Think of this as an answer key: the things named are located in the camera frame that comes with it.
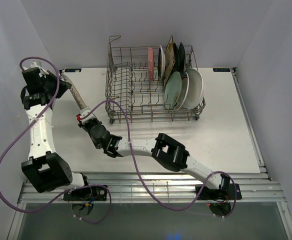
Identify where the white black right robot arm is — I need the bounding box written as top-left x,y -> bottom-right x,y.
77,115 -> 237,201

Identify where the dark logo sticker left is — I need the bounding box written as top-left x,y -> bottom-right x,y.
64,68 -> 82,73

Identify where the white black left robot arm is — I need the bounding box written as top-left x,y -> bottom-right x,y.
20,67 -> 92,200

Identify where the mint green flower plate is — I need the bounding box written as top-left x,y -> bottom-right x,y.
164,71 -> 182,110

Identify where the speckled brown round plate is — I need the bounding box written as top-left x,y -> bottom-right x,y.
61,73 -> 87,110

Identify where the dark logo sticker right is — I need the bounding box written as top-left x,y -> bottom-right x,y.
212,67 -> 231,73

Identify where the grey wire dish rack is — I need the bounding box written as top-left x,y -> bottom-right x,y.
105,35 -> 206,124

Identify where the black floral square plate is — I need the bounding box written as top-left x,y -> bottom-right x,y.
172,42 -> 180,73

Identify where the pink dotted scalloped plate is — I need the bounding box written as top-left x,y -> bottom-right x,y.
147,47 -> 154,82

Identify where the white oval plate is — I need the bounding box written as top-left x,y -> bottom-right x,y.
183,68 -> 205,109

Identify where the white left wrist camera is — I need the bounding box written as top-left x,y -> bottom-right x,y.
30,60 -> 49,77

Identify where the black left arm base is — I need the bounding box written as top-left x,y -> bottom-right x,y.
63,185 -> 108,202

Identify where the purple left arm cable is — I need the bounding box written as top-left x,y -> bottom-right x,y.
0,57 -> 112,224

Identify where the cream floral square plate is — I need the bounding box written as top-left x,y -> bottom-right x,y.
163,36 -> 175,86

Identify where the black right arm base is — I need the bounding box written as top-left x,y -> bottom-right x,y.
197,183 -> 243,201

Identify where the dark logo sticker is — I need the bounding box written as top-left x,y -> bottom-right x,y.
212,67 -> 231,73
64,68 -> 82,73

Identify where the white plate green red rim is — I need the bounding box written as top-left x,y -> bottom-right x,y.
176,72 -> 189,110

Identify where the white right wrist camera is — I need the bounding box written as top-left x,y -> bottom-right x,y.
76,106 -> 96,125

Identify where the white plate steam logo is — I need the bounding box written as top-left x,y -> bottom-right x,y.
157,45 -> 166,81

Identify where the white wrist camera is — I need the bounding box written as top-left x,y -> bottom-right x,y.
30,60 -> 49,77
76,106 -> 96,125

